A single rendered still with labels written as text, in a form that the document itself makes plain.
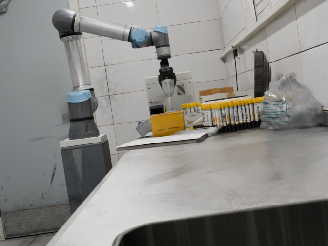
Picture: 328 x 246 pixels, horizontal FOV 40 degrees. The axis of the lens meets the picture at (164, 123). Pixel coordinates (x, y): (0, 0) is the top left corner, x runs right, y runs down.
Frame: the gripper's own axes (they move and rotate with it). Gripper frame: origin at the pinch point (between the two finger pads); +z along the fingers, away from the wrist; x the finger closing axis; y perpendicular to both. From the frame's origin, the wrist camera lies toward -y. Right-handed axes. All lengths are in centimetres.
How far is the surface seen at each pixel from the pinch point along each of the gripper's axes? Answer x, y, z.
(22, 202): 140, 160, 74
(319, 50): -50, -82, -7
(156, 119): 7, -52, 9
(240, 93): -36.6, 2.7, 4.4
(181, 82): -8.4, 32.2, -6.3
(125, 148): 19, -74, 17
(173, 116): 0, -52, 9
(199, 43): -33, 163, -42
